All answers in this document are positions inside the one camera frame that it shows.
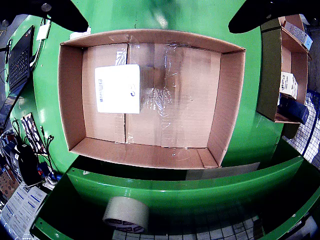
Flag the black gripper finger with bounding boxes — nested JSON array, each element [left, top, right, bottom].
[[0, 0, 89, 33], [228, 0, 320, 35]]

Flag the tall white carton box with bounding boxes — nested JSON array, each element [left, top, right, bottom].
[[94, 64, 141, 115]]

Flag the large open cardboard box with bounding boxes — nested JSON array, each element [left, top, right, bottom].
[[58, 28, 247, 170]]

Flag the white power adapter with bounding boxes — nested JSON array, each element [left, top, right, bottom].
[[35, 21, 52, 41]]

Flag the black laptop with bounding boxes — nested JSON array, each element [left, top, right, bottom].
[[0, 24, 36, 131]]

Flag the black white patterned strip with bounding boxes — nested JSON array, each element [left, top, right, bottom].
[[20, 112, 47, 155]]

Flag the black rounded pouch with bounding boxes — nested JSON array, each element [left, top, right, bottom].
[[17, 143, 41, 187]]

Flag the brown printed carton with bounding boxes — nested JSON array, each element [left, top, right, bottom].
[[0, 171, 18, 198]]

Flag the white printed paper sheets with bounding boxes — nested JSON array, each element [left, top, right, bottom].
[[0, 183, 48, 240]]

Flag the beige tape roll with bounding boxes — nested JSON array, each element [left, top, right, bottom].
[[102, 196, 150, 234]]

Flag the white cable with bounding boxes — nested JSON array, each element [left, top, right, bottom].
[[29, 39, 45, 67]]

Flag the thin black cable bundle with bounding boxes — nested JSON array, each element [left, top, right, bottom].
[[39, 126, 57, 173]]

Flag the green metal machine frame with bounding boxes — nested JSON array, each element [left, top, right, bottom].
[[29, 139, 320, 240]]

